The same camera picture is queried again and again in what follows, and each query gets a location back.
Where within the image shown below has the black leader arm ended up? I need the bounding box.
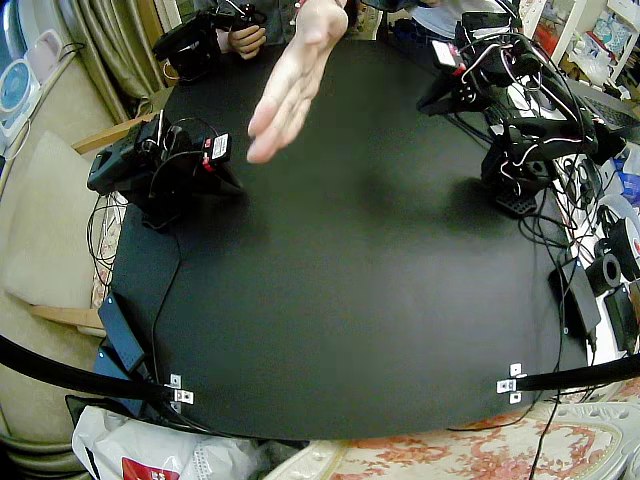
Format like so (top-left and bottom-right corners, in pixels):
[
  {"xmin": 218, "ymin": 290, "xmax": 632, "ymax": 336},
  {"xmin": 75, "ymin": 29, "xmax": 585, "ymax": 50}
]
[{"xmin": 152, "ymin": 7, "xmax": 269, "ymax": 82}]

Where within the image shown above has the person's left hand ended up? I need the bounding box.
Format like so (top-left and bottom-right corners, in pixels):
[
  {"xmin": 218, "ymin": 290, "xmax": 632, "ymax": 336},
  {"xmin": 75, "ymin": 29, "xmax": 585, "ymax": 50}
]
[{"xmin": 247, "ymin": 0, "xmax": 349, "ymax": 165}]

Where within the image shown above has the person's right hand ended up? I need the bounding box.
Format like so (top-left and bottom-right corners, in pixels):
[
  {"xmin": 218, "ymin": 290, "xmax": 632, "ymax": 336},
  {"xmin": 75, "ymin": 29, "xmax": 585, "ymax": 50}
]
[{"xmin": 227, "ymin": 23, "xmax": 269, "ymax": 58}]

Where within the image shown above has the dark laptop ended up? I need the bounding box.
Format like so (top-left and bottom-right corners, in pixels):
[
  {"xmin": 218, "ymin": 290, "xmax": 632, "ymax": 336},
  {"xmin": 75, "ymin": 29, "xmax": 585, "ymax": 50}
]
[{"xmin": 562, "ymin": 79, "xmax": 640, "ymax": 139}]

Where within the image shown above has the white filament spool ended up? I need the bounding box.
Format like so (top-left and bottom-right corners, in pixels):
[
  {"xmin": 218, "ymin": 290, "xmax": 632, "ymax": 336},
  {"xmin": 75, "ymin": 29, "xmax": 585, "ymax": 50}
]
[{"xmin": 596, "ymin": 193, "xmax": 640, "ymax": 281}]

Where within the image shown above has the black tape roll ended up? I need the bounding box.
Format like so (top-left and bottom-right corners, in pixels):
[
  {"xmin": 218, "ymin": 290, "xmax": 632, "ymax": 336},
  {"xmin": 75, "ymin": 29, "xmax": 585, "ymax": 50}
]
[{"xmin": 584, "ymin": 252, "xmax": 625, "ymax": 295}]

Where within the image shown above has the black power brick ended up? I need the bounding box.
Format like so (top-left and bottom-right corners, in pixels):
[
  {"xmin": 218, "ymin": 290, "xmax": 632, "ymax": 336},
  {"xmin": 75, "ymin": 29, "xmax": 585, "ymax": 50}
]
[
  {"xmin": 97, "ymin": 292, "xmax": 147, "ymax": 374},
  {"xmin": 547, "ymin": 257, "xmax": 604, "ymax": 342},
  {"xmin": 92, "ymin": 344, "xmax": 154, "ymax": 399}
]

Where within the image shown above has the beige pleated curtain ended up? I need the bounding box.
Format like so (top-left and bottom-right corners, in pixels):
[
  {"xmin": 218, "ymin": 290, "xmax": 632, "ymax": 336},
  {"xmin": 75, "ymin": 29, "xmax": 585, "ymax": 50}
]
[{"xmin": 74, "ymin": 0, "xmax": 169, "ymax": 124}]

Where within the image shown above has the person's grey shirt torso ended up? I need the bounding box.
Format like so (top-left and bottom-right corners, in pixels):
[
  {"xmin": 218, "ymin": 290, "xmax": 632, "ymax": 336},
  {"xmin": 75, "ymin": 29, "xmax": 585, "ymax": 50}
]
[{"xmin": 257, "ymin": 0, "xmax": 307, "ymax": 49}]

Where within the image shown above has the white cluttered shelf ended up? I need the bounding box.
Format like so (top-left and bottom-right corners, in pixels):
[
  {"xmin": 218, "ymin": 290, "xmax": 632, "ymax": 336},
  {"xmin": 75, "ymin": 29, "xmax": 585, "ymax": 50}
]
[{"xmin": 519, "ymin": 0, "xmax": 640, "ymax": 89}]

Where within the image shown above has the black rectangular box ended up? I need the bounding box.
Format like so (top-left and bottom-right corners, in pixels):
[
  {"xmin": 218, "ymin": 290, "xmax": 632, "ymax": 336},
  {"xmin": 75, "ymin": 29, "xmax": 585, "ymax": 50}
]
[{"xmin": 602, "ymin": 287, "xmax": 640, "ymax": 352}]

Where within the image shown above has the large black table mat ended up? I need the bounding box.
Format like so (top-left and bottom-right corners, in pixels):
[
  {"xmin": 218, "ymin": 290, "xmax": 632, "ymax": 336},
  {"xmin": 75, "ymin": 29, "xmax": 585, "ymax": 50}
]
[{"xmin": 107, "ymin": 37, "xmax": 592, "ymax": 444}]

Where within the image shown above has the beige seat cushion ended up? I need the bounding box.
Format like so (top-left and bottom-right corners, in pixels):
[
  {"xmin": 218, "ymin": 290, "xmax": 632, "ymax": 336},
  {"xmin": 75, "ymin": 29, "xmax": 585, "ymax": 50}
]
[{"xmin": 2, "ymin": 130, "xmax": 119, "ymax": 311}]

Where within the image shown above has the pale pink white device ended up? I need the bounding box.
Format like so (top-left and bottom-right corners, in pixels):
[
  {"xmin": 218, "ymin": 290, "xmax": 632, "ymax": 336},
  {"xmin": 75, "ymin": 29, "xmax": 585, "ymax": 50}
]
[{"xmin": 24, "ymin": 28, "xmax": 65, "ymax": 85}]

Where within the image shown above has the small blue white fan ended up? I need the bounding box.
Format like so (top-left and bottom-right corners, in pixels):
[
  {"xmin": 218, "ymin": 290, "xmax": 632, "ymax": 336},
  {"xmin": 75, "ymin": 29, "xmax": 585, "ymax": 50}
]
[{"xmin": 0, "ymin": 57, "xmax": 42, "ymax": 137}]

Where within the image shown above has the white plastic bag red print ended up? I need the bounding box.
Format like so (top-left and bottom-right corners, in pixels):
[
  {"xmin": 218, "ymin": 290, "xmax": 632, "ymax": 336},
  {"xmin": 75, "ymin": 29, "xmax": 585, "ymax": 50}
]
[{"xmin": 72, "ymin": 404, "xmax": 264, "ymax": 480}]

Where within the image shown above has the white servo wire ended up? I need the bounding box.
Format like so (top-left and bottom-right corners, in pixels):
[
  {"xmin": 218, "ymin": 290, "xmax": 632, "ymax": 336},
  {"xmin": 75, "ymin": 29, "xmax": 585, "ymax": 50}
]
[
  {"xmin": 499, "ymin": 138, "xmax": 587, "ymax": 197},
  {"xmin": 457, "ymin": 27, "xmax": 534, "ymax": 89}
]

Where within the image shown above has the wooden chair frame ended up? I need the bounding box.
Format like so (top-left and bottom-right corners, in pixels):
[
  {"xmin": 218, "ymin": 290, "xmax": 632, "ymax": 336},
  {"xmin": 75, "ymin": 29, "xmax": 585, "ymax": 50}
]
[{"xmin": 29, "ymin": 112, "xmax": 162, "ymax": 332}]

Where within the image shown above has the thin black power cable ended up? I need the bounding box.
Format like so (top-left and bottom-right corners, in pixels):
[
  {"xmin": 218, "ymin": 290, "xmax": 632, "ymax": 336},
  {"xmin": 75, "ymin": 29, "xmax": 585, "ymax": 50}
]
[
  {"xmin": 529, "ymin": 319, "xmax": 569, "ymax": 480},
  {"xmin": 148, "ymin": 227, "xmax": 182, "ymax": 391}
]

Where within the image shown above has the thin black looped cable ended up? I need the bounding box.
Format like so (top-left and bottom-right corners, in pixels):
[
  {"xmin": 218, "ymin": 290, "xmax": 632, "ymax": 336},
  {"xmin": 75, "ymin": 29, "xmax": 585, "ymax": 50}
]
[{"xmin": 85, "ymin": 192, "xmax": 129, "ymax": 284}]

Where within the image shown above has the silver metal bracket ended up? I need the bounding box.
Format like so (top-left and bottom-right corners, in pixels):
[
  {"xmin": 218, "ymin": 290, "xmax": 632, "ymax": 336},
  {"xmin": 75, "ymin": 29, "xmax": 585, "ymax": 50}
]
[
  {"xmin": 168, "ymin": 372, "xmax": 196, "ymax": 414},
  {"xmin": 494, "ymin": 362, "xmax": 529, "ymax": 406}
]

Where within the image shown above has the black camera stand bar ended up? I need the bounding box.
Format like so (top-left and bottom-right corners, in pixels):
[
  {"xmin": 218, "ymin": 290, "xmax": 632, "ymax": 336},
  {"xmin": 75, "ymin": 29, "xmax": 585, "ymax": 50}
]
[
  {"xmin": 514, "ymin": 352, "xmax": 640, "ymax": 392},
  {"xmin": 0, "ymin": 333, "xmax": 174, "ymax": 402}
]

